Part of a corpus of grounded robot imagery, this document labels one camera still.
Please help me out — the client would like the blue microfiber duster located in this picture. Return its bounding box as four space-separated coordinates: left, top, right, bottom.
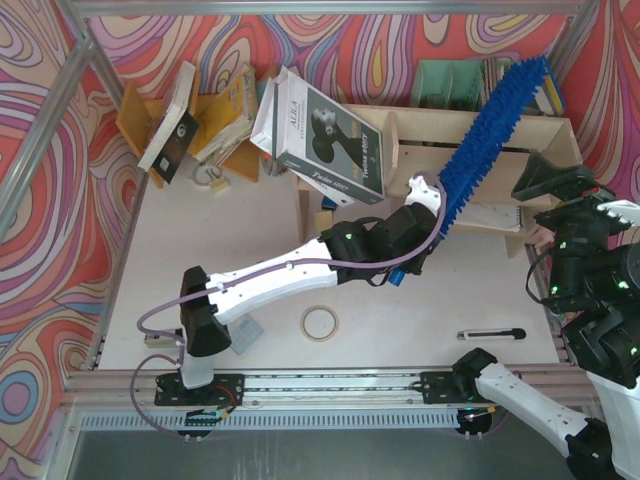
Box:
411 56 545 264

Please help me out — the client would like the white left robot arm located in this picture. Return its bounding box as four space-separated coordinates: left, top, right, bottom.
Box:
179 200 442 389

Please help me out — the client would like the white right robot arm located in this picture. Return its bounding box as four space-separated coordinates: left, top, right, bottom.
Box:
413 152 639 479

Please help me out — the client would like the light wooden bookshelf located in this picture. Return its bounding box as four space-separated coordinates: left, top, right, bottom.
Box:
295 105 582 258

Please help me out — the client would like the pink eraser figure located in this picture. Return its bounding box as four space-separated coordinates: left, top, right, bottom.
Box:
527 226 555 249

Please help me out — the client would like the white spiral notebook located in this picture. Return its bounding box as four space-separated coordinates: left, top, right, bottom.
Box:
456 203 521 232

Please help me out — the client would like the blue and yellow book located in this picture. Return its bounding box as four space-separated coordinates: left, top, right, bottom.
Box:
526 56 566 117

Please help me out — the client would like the yellow sticky note pad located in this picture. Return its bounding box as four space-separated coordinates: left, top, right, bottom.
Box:
313 210 334 234

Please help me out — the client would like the small blue sharpener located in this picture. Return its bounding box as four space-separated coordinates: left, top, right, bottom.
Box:
321 196 338 211

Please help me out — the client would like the large Twins story book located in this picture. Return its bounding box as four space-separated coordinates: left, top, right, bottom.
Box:
250 67 385 205

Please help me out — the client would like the beige masking tape roll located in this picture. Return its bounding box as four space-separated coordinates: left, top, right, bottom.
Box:
300 305 340 343

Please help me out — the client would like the teal desk file organizer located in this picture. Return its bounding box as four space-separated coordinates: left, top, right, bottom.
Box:
409 57 513 111

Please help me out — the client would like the pen cup with pens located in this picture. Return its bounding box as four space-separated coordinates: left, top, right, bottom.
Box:
260 152 288 177

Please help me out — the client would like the gold binder clip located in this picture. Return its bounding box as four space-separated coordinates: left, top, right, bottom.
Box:
209 175 229 194

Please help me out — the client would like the stack of yellow books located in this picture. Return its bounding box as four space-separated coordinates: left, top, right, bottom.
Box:
193 64 258 166

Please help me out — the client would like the white and black paperback book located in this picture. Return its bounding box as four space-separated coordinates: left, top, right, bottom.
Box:
138 61 199 184

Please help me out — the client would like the yellow wooden book rack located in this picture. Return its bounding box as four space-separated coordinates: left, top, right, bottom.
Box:
116 62 260 188

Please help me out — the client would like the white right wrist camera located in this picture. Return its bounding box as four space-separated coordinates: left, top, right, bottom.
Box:
597 199 640 227

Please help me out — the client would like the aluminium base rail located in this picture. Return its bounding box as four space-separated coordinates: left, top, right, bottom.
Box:
64 369 591 411

